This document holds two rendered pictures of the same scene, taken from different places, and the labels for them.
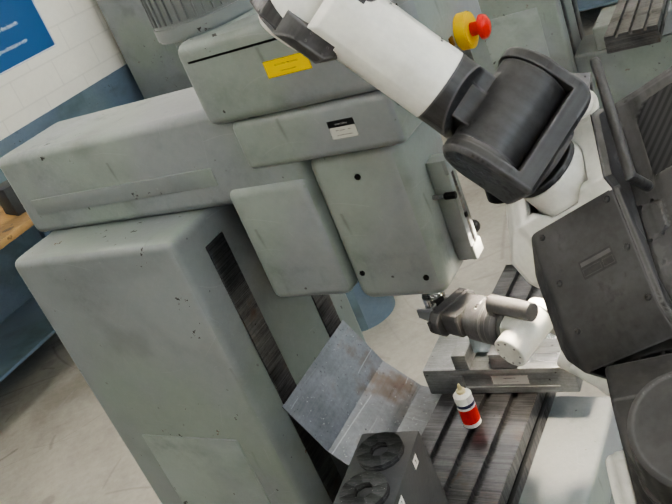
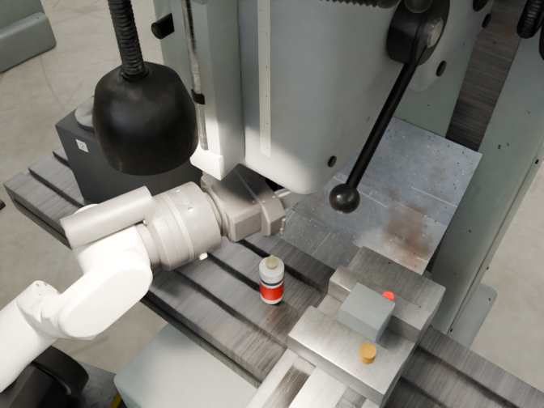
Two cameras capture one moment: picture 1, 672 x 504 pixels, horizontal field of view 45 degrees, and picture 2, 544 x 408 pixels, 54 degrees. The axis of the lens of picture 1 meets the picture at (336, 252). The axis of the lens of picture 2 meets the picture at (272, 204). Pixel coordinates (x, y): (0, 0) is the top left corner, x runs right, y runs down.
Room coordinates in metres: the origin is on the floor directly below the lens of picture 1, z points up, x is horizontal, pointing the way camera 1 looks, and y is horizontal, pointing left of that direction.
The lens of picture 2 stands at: (1.43, -0.63, 1.71)
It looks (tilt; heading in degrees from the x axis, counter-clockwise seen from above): 48 degrees down; 90
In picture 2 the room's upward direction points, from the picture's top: straight up
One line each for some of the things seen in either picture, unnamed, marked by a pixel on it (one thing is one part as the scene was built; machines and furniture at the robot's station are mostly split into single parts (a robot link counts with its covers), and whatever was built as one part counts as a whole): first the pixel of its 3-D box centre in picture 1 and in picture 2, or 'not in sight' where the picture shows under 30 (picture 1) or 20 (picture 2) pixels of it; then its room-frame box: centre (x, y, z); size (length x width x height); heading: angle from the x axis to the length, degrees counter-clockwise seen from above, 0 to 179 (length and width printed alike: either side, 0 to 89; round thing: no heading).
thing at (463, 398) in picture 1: (465, 403); (271, 276); (1.43, -0.13, 0.98); 0.04 x 0.04 x 0.11
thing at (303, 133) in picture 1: (341, 105); not in sight; (1.47, -0.11, 1.68); 0.34 x 0.24 x 0.10; 53
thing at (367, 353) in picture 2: not in sight; (367, 353); (1.56, -0.30, 1.05); 0.02 x 0.02 x 0.02
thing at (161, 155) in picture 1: (166, 152); not in sight; (1.74, 0.25, 1.66); 0.80 x 0.23 x 0.20; 53
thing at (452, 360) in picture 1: (503, 353); (350, 350); (1.54, -0.26, 0.98); 0.35 x 0.15 x 0.11; 55
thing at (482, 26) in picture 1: (479, 27); not in sight; (1.29, -0.35, 1.76); 0.04 x 0.03 x 0.04; 143
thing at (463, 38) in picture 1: (465, 30); not in sight; (1.30, -0.33, 1.76); 0.06 x 0.02 x 0.06; 143
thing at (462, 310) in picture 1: (471, 317); (218, 210); (1.36, -0.19, 1.22); 0.13 x 0.12 x 0.10; 122
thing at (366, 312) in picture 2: (484, 333); (364, 316); (1.56, -0.24, 1.04); 0.06 x 0.05 x 0.06; 145
